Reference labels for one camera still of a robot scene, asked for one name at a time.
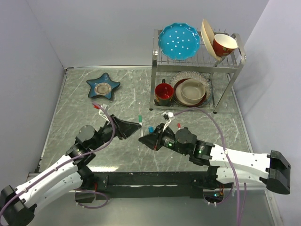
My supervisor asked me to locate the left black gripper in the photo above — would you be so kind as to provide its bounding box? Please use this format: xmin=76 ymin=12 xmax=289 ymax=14
xmin=90 ymin=114 xmax=142 ymax=150

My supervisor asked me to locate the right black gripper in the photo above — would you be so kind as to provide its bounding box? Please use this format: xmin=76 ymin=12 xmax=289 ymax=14
xmin=139 ymin=123 xmax=189 ymax=155

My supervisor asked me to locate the white pen green tip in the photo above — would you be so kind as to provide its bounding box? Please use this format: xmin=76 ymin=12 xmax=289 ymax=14
xmin=139 ymin=122 xmax=143 ymax=137

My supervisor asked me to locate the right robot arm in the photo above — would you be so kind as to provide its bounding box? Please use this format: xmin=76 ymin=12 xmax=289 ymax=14
xmin=138 ymin=124 xmax=291 ymax=195

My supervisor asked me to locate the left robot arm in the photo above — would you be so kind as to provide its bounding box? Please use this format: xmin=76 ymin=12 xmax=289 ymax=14
xmin=0 ymin=115 xmax=141 ymax=226

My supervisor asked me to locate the blue star shaped dish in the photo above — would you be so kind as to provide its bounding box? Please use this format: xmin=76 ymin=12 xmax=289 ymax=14
xmin=86 ymin=73 xmax=120 ymax=100

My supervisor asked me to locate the red and black mug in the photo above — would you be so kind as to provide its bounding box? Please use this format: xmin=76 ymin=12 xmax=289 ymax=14
xmin=155 ymin=79 xmax=174 ymax=106

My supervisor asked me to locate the red rimmed plate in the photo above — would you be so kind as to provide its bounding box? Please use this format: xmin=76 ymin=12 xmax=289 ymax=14
xmin=174 ymin=79 xmax=206 ymax=107

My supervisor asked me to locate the beige bowl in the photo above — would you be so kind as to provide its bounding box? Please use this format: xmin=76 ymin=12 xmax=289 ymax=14
xmin=180 ymin=79 xmax=206 ymax=105

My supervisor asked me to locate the black base bar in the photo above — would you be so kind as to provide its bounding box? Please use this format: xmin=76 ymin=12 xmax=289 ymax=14
xmin=80 ymin=169 xmax=230 ymax=199

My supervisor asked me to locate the metal dish rack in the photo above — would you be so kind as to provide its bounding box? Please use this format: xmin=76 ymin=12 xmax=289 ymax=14
xmin=148 ymin=30 xmax=246 ymax=114

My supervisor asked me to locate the blue polka dot plate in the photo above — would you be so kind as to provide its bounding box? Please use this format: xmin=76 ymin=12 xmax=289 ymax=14
xmin=158 ymin=23 xmax=201 ymax=61

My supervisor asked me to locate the red bowl white inside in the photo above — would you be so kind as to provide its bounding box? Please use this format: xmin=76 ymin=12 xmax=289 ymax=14
xmin=213 ymin=33 xmax=238 ymax=57

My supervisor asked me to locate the cream plate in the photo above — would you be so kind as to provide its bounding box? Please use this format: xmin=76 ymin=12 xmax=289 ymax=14
xmin=201 ymin=19 xmax=222 ymax=62

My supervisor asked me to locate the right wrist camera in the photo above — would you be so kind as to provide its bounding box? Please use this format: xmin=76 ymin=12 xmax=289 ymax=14
xmin=162 ymin=112 xmax=175 ymax=131

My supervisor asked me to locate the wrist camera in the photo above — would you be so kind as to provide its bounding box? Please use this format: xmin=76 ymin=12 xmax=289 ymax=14
xmin=92 ymin=102 xmax=109 ymax=122
xmin=162 ymin=112 xmax=175 ymax=131

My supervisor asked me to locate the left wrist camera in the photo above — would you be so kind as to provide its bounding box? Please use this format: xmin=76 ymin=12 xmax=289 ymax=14
xmin=92 ymin=102 xmax=109 ymax=122

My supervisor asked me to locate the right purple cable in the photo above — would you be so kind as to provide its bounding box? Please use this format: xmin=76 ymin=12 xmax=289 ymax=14
xmin=174 ymin=107 xmax=247 ymax=226

